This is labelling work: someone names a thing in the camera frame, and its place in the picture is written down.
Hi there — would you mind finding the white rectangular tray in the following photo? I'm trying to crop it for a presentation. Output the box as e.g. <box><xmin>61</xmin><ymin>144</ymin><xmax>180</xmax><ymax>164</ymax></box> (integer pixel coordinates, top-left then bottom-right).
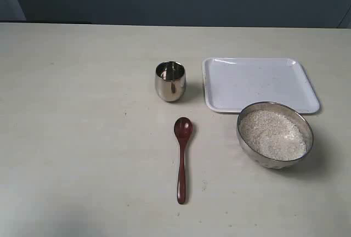
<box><xmin>202</xmin><ymin>58</ymin><xmax>320</xmax><ymax>114</ymax></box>

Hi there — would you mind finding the steel cup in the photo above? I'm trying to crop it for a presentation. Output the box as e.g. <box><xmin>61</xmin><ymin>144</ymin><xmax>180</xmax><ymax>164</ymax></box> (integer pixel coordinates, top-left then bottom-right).
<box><xmin>155</xmin><ymin>61</ymin><xmax>186</xmax><ymax>102</ymax></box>

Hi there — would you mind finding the dark red wooden spoon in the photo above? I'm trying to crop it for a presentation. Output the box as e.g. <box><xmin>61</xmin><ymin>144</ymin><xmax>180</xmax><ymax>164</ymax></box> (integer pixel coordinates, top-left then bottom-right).
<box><xmin>174</xmin><ymin>117</ymin><xmax>193</xmax><ymax>205</ymax></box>

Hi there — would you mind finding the steel bowl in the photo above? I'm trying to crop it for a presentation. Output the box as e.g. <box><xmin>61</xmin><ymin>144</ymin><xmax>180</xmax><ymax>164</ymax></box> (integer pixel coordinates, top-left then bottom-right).
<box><xmin>236</xmin><ymin>101</ymin><xmax>314</xmax><ymax>170</ymax></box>

